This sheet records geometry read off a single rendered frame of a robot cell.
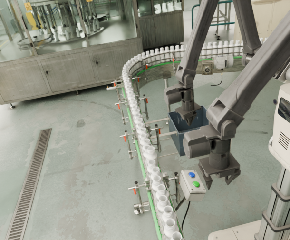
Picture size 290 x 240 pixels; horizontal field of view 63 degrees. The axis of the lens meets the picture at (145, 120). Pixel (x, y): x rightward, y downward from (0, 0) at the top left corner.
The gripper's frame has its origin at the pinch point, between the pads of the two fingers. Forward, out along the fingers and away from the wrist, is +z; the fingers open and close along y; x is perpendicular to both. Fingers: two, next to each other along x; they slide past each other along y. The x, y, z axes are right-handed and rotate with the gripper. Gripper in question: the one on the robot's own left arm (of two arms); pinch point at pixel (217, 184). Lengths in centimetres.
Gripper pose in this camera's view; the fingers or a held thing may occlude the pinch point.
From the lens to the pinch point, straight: 80.2
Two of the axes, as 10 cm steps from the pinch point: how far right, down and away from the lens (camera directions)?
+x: -1.8, -5.2, 8.4
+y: 9.8, -2.0, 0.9
